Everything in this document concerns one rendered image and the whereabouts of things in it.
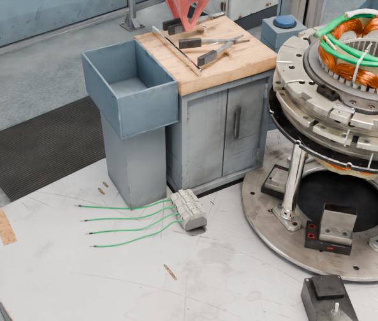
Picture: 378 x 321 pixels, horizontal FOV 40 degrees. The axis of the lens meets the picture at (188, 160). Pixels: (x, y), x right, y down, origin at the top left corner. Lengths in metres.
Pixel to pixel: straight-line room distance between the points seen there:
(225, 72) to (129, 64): 0.21
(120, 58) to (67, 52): 2.23
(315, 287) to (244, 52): 0.42
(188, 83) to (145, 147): 0.16
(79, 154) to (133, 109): 1.55
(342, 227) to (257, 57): 0.33
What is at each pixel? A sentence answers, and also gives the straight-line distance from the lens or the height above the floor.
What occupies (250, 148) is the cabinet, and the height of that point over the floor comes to 0.86.
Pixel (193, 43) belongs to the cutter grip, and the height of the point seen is 1.09.
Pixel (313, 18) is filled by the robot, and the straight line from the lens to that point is 1.33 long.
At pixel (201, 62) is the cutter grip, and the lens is 0.86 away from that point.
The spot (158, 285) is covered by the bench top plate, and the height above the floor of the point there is 0.78.
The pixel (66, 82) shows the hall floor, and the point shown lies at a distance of 2.92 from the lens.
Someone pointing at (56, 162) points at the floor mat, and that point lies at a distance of 2.37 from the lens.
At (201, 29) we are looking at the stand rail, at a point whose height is 1.08.
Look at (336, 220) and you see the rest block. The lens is 0.94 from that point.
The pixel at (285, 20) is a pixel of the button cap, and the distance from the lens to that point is 1.12.
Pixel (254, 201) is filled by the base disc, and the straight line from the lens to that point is 1.02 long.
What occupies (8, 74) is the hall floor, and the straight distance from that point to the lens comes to 3.08.
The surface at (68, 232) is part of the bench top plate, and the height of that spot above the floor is 0.78.
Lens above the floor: 1.52
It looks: 41 degrees down
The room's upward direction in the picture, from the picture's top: 1 degrees clockwise
